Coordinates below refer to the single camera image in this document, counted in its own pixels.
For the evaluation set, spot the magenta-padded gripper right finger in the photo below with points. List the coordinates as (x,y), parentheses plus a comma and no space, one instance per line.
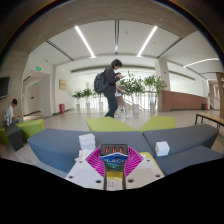
(141,172)

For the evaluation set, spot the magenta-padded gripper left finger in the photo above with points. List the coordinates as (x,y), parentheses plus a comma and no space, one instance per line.
(87,173)

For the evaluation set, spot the small white cube box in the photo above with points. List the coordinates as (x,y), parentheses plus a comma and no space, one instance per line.
(162,148)

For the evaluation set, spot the white stacked boxes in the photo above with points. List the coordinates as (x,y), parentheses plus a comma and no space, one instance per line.
(87,141)

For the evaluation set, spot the long grey sofa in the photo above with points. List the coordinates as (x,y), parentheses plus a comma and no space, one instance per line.
(60,146)

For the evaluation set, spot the green sofa seat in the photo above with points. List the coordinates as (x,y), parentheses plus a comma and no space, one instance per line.
(159,123)
(106,124)

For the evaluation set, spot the red bin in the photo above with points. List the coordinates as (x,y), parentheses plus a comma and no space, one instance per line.
(62,108)

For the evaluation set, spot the green bench seat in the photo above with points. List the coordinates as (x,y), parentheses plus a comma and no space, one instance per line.
(30,127)

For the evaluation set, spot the person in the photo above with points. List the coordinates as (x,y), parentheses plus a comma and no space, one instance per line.
(119,96)
(10,115)
(111,83)

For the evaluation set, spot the dark grey ottoman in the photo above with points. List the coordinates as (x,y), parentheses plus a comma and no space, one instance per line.
(14,136)

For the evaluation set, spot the brick reception counter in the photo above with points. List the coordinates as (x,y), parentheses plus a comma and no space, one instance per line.
(183,100)

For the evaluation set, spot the group of potted plants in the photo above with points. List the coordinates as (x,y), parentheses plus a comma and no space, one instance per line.
(133,86)

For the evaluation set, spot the green exit sign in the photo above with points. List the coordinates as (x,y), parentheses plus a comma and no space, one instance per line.
(38,68)

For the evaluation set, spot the group of ceiling light strips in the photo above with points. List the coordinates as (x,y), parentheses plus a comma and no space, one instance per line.
(85,41)

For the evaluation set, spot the wooden bench with black frame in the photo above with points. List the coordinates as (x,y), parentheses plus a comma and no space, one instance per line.
(210,118)

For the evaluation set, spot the yellow wall picture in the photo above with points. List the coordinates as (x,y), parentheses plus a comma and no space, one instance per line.
(63,85)

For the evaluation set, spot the black wall screen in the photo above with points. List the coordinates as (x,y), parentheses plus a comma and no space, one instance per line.
(4,87)

